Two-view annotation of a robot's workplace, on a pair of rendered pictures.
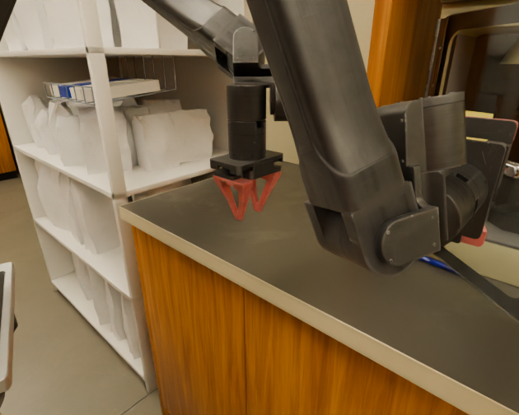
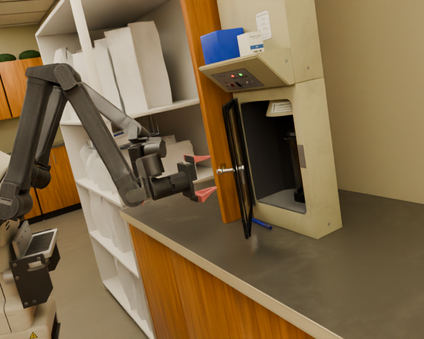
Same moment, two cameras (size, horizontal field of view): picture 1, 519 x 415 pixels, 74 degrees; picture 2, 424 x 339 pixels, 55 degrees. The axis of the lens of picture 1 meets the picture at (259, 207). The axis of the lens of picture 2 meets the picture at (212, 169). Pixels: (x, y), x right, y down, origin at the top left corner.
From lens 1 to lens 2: 1.00 m
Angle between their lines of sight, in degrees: 21
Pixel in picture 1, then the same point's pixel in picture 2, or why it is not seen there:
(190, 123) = (177, 152)
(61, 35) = not seen: hidden behind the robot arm
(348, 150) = (115, 174)
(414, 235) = (136, 195)
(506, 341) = (253, 251)
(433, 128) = (145, 165)
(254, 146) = not seen: hidden behind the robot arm
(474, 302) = (260, 239)
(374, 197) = (123, 185)
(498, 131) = (190, 159)
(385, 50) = (206, 118)
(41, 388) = not seen: outside the picture
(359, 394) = (208, 292)
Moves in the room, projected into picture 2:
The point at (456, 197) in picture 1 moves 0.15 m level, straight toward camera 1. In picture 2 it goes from (156, 183) to (108, 201)
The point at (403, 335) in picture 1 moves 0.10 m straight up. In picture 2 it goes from (208, 252) to (202, 222)
